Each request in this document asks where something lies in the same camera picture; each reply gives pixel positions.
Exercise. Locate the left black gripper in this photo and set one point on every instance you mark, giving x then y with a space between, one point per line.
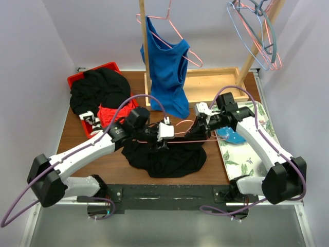
155 139

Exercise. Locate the blue dotted plate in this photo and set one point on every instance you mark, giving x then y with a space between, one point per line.
230 136

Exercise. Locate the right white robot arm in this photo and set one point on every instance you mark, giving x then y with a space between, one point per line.
286 175

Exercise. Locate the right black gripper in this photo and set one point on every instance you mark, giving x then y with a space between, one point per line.
200 128

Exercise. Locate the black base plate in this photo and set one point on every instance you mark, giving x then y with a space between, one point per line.
169 197

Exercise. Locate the blue wire hanger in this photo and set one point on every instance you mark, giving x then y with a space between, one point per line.
241 31

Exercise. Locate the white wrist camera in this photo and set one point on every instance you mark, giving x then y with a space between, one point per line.
165 130
202 110

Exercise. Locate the red garment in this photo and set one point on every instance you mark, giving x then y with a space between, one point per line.
106 114

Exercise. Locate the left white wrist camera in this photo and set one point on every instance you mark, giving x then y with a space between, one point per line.
165 130

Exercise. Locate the blue tank top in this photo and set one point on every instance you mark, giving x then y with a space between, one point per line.
168 69

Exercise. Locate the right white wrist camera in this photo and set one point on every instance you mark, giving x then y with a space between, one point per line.
202 110

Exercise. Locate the black clothes pile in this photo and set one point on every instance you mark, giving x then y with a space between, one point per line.
101 87

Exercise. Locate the grey plastic hanger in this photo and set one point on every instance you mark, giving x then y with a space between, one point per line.
268 51

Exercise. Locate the wooden clothes rack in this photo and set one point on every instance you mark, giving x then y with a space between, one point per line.
202 82

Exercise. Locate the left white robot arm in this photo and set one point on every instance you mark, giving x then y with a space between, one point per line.
51 178

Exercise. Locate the black tank top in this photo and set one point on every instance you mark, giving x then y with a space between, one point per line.
177 161

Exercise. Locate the black white striped garment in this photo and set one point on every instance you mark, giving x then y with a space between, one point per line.
92 120

